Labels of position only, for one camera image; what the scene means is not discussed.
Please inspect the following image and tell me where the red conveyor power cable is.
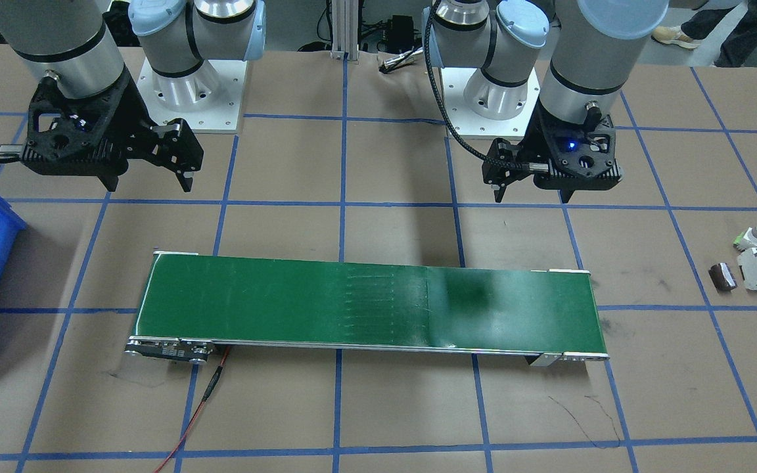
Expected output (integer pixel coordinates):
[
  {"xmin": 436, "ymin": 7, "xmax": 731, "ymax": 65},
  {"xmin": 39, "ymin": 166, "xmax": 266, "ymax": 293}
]
[{"xmin": 152, "ymin": 346, "xmax": 232, "ymax": 473}]

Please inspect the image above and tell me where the dark brown capacitor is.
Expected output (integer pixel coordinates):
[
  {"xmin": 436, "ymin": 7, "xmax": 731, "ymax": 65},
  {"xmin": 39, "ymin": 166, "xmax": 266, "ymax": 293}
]
[{"xmin": 707, "ymin": 261, "xmax": 738, "ymax": 292}]

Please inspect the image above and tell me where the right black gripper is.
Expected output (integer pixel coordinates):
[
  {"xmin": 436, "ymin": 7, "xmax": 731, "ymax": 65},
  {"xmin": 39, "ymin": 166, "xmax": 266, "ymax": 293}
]
[{"xmin": 0, "ymin": 68, "xmax": 204, "ymax": 192}]

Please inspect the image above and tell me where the person's shoe and leg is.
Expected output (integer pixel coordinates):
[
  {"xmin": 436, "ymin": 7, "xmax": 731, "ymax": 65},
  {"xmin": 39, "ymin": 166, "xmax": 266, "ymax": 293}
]
[{"xmin": 651, "ymin": 1, "xmax": 757, "ymax": 67}]

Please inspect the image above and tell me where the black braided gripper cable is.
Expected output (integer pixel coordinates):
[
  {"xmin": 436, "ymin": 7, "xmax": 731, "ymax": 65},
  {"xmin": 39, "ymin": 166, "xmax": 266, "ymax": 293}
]
[{"xmin": 423, "ymin": 5, "xmax": 528, "ymax": 173}]

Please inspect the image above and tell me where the green conveyor belt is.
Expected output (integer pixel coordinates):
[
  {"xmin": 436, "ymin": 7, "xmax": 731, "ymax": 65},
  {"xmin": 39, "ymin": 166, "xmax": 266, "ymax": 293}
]
[{"xmin": 126, "ymin": 252, "xmax": 609, "ymax": 366}]

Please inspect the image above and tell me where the green push button switch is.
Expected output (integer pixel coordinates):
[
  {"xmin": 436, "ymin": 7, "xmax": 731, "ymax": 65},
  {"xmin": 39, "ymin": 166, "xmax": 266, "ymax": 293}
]
[{"xmin": 732, "ymin": 225, "xmax": 757, "ymax": 252}]

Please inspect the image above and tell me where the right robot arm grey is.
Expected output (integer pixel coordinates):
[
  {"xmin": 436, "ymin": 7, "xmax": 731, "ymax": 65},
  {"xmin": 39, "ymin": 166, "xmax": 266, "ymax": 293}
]
[{"xmin": 0, "ymin": 1, "xmax": 265, "ymax": 192}]

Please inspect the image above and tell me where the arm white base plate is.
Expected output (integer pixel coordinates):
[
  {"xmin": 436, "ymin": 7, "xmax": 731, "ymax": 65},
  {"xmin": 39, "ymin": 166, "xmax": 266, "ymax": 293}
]
[
  {"xmin": 137, "ymin": 59, "xmax": 247, "ymax": 134},
  {"xmin": 441, "ymin": 67, "xmax": 539, "ymax": 141}
]

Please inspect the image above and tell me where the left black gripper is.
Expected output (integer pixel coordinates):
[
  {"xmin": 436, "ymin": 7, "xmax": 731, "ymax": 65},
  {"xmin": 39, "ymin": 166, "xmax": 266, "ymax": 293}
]
[{"xmin": 482, "ymin": 105, "xmax": 623, "ymax": 204}]

